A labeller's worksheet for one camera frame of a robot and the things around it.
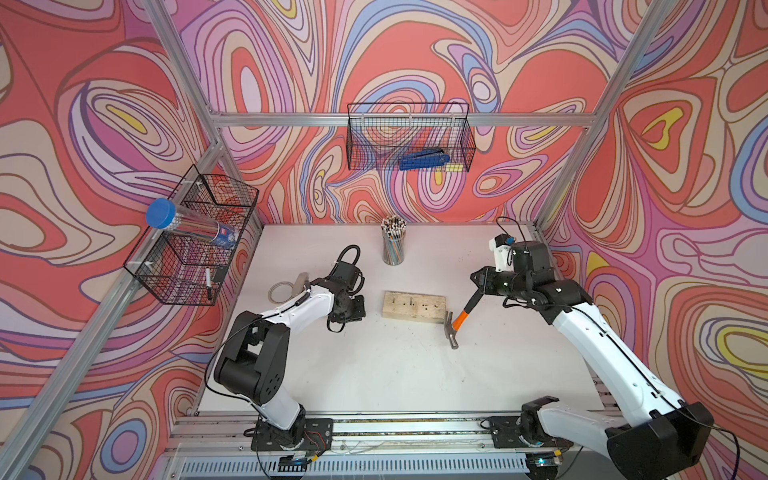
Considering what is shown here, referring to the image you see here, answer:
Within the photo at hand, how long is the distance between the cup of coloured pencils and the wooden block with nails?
15cm

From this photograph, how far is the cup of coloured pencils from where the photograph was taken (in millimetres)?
974

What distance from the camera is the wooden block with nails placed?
3.04 feet
